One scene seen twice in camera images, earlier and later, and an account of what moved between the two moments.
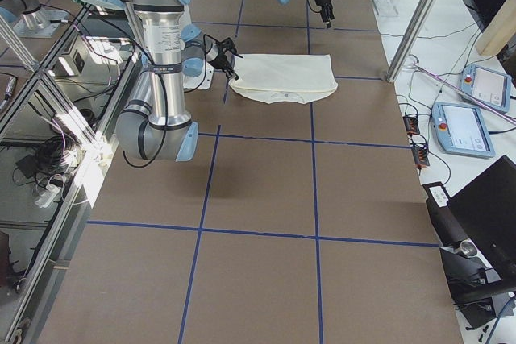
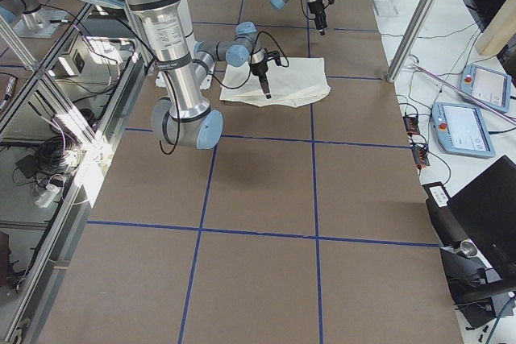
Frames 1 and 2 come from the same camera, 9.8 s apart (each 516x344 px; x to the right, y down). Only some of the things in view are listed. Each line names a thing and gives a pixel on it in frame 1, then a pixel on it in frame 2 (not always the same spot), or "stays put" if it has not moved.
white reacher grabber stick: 467,93 stays put
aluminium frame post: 416,29 stays put
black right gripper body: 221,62 to 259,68
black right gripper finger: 230,72 to 264,83
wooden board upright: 500,29 stays put
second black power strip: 420,155 stays put
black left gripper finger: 326,15 to 321,26
